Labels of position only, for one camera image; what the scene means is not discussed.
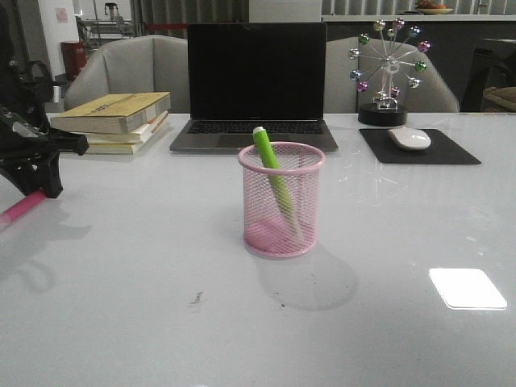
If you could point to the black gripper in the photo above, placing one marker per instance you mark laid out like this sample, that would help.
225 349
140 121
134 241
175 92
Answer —
31 148

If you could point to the pink marker pen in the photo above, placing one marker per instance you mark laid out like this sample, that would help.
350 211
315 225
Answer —
21 207

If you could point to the green marker pen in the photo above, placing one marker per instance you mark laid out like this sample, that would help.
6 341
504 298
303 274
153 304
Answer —
279 186

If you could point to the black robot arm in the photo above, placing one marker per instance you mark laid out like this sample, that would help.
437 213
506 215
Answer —
20 89

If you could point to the pink mesh pen holder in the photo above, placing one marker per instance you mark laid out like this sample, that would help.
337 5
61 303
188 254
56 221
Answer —
265 231

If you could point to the bottom book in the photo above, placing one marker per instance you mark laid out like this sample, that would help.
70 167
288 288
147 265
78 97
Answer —
128 149

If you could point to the middle book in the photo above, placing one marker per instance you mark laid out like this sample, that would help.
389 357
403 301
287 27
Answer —
139 135

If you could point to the top yellow book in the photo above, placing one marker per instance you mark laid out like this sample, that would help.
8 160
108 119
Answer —
114 113

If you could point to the left grey armchair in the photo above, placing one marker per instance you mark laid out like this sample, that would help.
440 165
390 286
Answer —
148 63

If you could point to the grey armchair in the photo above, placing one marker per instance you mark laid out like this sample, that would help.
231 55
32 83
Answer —
148 63
424 92

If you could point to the grey laptop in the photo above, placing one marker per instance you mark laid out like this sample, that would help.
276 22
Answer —
247 75

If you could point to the right grey armchair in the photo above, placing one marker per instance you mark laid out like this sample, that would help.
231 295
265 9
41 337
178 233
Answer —
424 92

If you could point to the black mouse pad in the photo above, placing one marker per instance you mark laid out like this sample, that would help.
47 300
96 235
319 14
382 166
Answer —
439 149

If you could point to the ferris wheel desk ornament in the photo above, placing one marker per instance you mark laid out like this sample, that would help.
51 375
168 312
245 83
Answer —
384 110

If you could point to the white computer mouse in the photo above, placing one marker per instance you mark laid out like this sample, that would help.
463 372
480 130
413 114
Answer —
409 138

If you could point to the fruit bowl on counter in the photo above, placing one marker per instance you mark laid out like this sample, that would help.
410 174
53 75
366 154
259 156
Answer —
428 7

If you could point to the brown cushion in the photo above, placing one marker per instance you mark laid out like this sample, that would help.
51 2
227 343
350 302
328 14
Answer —
501 99

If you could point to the dark appliance at right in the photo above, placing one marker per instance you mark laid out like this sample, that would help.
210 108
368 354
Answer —
493 65

